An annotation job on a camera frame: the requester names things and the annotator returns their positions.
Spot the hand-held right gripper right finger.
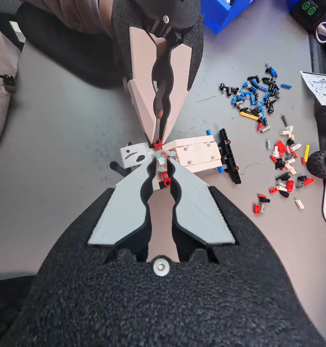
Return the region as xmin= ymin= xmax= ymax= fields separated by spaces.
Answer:
xmin=167 ymin=158 xmax=236 ymax=262

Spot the white black toy truck chassis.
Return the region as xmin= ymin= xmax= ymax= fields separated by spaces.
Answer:
xmin=110 ymin=129 xmax=242 ymax=190

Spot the pile of blue black pins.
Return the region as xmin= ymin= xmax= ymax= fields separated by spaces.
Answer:
xmin=219 ymin=62 xmax=293 ymax=133

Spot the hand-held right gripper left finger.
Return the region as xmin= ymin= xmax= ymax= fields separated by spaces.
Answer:
xmin=87 ymin=157 xmax=157 ymax=262

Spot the grey round toy disc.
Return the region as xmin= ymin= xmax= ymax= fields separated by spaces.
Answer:
xmin=152 ymin=150 xmax=171 ymax=173

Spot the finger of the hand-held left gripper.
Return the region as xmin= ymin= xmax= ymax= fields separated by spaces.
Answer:
xmin=128 ymin=27 xmax=159 ymax=145
xmin=161 ymin=43 xmax=193 ymax=144

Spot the person's left hand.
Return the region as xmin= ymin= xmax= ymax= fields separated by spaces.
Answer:
xmin=152 ymin=37 xmax=173 ymax=120

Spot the white cable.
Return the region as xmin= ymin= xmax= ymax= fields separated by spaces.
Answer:
xmin=315 ymin=22 xmax=326 ymax=44

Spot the pile of red white parts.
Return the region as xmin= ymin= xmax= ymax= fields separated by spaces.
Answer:
xmin=254 ymin=115 xmax=315 ymax=215

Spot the black power bank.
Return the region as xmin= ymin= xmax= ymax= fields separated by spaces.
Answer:
xmin=290 ymin=0 xmax=326 ymax=31

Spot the white sticker sheet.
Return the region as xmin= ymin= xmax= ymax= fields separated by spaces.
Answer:
xmin=301 ymin=71 xmax=326 ymax=107

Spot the blue plastic bin with tag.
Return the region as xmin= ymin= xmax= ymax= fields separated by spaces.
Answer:
xmin=200 ymin=0 xmax=257 ymax=34

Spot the grey desk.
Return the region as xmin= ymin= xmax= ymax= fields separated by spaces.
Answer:
xmin=0 ymin=0 xmax=326 ymax=342

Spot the thin black cable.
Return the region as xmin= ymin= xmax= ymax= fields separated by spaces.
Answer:
xmin=0 ymin=72 xmax=17 ymax=93

